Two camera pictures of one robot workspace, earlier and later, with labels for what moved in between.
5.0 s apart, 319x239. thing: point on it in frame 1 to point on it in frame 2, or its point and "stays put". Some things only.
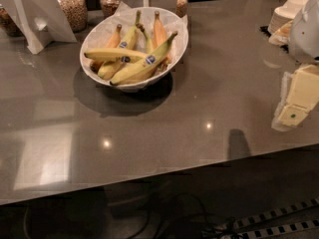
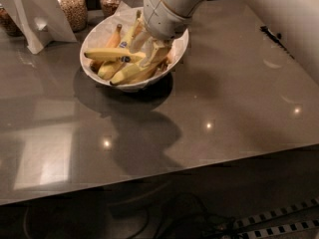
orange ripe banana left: [111, 44] stays put
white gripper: [306, 34] to [161, 18]
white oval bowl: [135, 47] stays put
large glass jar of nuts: [75, 7] stays put
